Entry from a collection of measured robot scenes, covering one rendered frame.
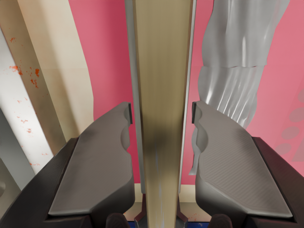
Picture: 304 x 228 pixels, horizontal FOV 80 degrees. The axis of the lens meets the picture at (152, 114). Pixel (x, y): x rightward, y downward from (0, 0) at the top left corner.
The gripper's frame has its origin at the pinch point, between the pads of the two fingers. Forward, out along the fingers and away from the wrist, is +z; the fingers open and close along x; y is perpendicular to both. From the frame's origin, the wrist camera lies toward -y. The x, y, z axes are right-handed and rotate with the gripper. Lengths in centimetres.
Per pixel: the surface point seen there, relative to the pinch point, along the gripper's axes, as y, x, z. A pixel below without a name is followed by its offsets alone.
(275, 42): -2.2, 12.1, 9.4
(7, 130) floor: 79, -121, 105
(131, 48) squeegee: -2.6, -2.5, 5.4
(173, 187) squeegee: 7.5, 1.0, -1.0
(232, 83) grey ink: 2.2, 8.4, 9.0
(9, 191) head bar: 15.5, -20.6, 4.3
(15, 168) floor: 123, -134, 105
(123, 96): 3.9, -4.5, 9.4
